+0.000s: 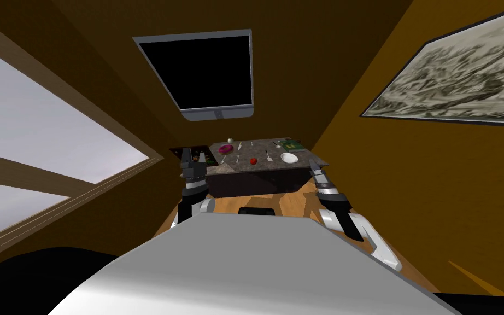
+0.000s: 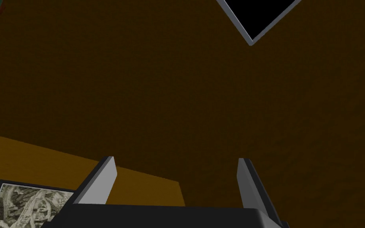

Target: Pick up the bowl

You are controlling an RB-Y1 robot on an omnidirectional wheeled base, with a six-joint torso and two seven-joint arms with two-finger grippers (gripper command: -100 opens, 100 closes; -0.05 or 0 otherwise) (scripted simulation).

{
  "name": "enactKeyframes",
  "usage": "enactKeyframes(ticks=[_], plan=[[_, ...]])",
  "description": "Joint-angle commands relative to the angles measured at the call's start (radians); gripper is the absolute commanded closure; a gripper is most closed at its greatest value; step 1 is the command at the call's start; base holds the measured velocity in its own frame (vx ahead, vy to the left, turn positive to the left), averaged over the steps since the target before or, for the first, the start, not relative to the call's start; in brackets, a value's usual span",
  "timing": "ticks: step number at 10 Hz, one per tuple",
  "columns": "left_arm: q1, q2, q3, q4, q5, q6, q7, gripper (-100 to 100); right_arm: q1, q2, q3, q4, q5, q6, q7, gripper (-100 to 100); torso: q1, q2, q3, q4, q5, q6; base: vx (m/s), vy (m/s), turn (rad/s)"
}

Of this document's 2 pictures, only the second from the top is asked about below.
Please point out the black framed grey picture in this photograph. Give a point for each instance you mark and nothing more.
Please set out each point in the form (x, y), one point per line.
(24, 205)

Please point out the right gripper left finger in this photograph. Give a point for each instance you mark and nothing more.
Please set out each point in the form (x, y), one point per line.
(98, 186)

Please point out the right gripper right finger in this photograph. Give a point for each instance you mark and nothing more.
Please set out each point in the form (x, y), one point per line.
(252, 186)

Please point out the grey framed black window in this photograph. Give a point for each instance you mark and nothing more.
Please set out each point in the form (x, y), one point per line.
(258, 15)

